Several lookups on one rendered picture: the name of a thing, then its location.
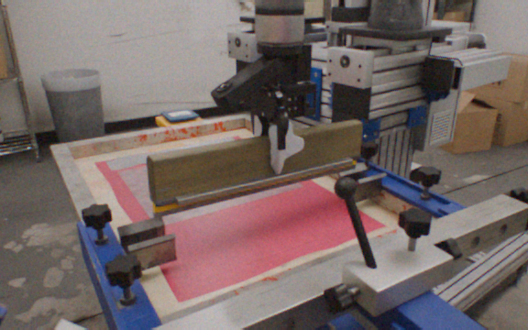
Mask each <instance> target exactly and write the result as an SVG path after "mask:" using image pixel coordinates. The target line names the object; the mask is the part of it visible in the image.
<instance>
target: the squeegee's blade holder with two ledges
mask: <svg viewBox="0 0 528 330"><path fill-rule="evenodd" d="M352 164H353V160H352V159H351V158H350V157H346V159H340V160H334V161H330V162H326V163H321V164H317V165H313V166H308V167H304V168H299V169H295V170H287V172H283V173H280V174H278V175H277V174H274V175H270V176H266V177H261V178H256V179H252V180H248V181H240V182H236V183H232V184H227V185H226V186H223V187H219V188H213V189H210V190H204V191H200V192H192V193H188V194H184V195H179V196H175V203H176V204H177V205H178V206H181V205H185V204H191V203H196V202H201V201H204V200H209V199H213V197H216V196H221V195H225V194H230V193H237V192H241V191H245V190H249V189H253V188H258V187H262V186H266V184H270V183H274V182H281V181H287V180H290V179H294V178H299V177H302V176H306V175H312V174H316V173H319V172H323V171H327V170H331V169H334V168H340V167H344V166H347V165H352Z"/></svg>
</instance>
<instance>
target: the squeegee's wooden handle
mask: <svg viewBox="0 0 528 330"><path fill-rule="evenodd" d="M292 133H293V135H294V136H296V137H300V138H303V141H304V146H303V149H302V150H301V151H299V152H296V153H294V154H292V155H290V156H289V157H288V158H287V159H286V160H285V161H283V166H282V169H281V171H280V173H283V172H287V171H291V170H295V169H300V168H304V167H308V166H313V165H317V164H321V163H327V162H330V161H334V160H342V159H346V158H347V157H350V158H351V159H352V160H353V161H355V160H359V154H360V144H362V135H363V124H362V122H359V121H357V120H349V121H344V122H338V123H332V124H326V125H320V126H309V127H304V128H299V129H293V130H292ZM147 167H148V188H149V199H150V201H151V202H153V203H154V204H155V206H163V205H166V204H174V203H175V196H179V195H185V194H188V193H197V192H200V191H204V190H210V189H213V188H219V187H223V186H226V185H227V184H232V183H236V182H244V181H248V180H252V179H257V178H261V177H266V176H270V175H274V174H276V173H275V170H274V169H273V168H272V166H270V138H269V135H264V136H258V137H248V138H241V139H236V140H230V141H225V142H219V143H213V145H208V146H201V147H196V148H186V149H179V150H173V151H169V152H162V153H157V154H150V155H148V156H147Z"/></svg>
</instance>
